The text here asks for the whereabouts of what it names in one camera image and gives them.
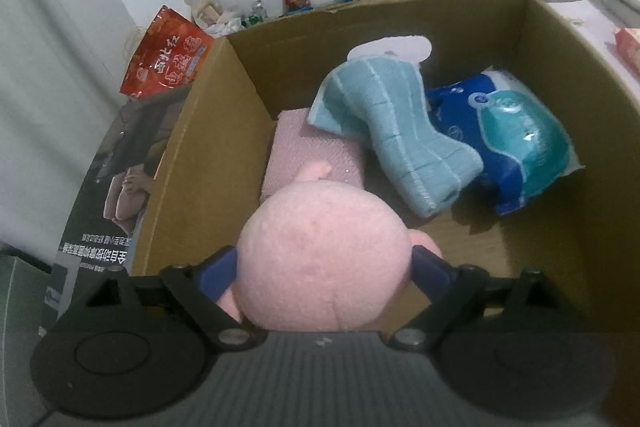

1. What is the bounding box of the blue white wipes pack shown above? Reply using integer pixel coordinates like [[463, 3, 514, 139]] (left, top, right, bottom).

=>
[[426, 68, 582, 216]]

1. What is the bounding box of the pink sponge cloth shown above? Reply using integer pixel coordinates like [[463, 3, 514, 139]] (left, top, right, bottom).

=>
[[260, 108, 364, 202]]

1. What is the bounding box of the red snack bag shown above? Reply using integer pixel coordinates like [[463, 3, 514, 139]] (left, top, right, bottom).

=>
[[119, 5, 214, 98]]

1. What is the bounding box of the grey curtain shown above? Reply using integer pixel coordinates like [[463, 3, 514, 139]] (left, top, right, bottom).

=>
[[0, 0, 194, 258]]

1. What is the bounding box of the light blue checked towel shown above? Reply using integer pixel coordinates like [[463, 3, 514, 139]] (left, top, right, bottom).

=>
[[307, 56, 484, 218]]

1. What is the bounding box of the pink plush toy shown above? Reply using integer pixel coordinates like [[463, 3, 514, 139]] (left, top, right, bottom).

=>
[[216, 160, 442, 332]]

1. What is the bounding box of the brown cardboard box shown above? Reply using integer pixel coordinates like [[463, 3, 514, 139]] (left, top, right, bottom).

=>
[[127, 0, 640, 348]]

